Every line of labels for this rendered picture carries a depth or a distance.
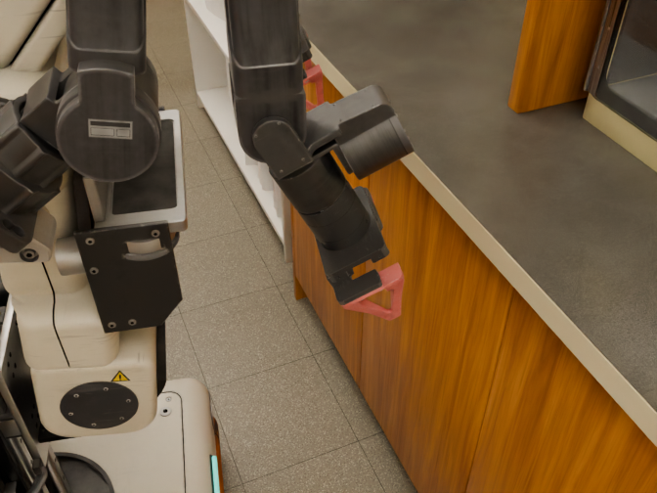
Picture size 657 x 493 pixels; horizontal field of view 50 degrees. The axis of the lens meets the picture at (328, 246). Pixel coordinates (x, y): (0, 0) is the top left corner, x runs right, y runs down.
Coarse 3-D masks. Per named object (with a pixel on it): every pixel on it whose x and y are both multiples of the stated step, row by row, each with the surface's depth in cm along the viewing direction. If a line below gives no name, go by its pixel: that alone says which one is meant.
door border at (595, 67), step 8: (608, 0) 100; (616, 0) 99; (608, 8) 101; (616, 8) 99; (608, 16) 101; (616, 16) 100; (608, 24) 102; (600, 32) 103; (608, 32) 102; (600, 40) 104; (608, 40) 102; (600, 48) 104; (600, 56) 105; (592, 64) 106; (600, 64) 105; (592, 72) 107; (600, 72) 106; (592, 80) 108; (592, 88) 108
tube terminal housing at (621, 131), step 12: (588, 96) 111; (588, 108) 112; (600, 108) 109; (588, 120) 113; (600, 120) 110; (612, 120) 108; (624, 120) 105; (612, 132) 108; (624, 132) 106; (636, 132) 103; (624, 144) 106; (636, 144) 104; (648, 144) 102; (636, 156) 105; (648, 156) 103
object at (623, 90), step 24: (624, 0) 98; (648, 0) 94; (624, 24) 99; (648, 24) 95; (624, 48) 100; (648, 48) 96; (624, 72) 101; (648, 72) 97; (600, 96) 107; (624, 96) 102; (648, 96) 98; (648, 120) 99
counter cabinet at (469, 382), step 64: (384, 192) 128; (320, 256) 178; (448, 256) 111; (384, 320) 146; (448, 320) 117; (512, 320) 98; (384, 384) 157; (448, 384) 124; (512, 384) 102; (576, 384) 87; (448, 448) 132; (512, 448) 108; (576, 448) 91; (640, 448) 79
